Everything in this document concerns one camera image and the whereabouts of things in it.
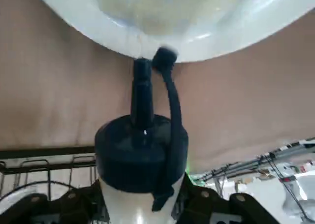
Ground black wire cup rack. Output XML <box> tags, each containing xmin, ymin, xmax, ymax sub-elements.
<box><xmin>0</xmin><ymin>146</ymin><xmax>97</xmax><ymax>201</ymax></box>

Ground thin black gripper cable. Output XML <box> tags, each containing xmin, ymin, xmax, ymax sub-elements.
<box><xmin>0</xmin><ymin>181</ymin><xmax>74</xmax><ymax>202</ymax></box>

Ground white round plate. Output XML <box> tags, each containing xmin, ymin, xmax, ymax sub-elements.
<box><xmin>31</xmin><ymin>0</ymin><xmax>315</xmax><ymax>64</ymax></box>

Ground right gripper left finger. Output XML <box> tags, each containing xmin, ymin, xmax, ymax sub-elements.
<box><xmin>0</xmin><ymin>181</ymin><xmax>110</xmax><ymax>224</ymax></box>

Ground transparent sauce bottle blue cap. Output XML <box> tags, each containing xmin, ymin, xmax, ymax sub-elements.
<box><xmin>94</xmin><ymin>44</ymin><xmax>190</xmax><ymax>224</ymax></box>

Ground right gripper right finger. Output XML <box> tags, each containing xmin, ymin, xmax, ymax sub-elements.
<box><xmin>177</xmin><ymin>174</ymin><xmax>278</xmax><ymax>224</ymax></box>

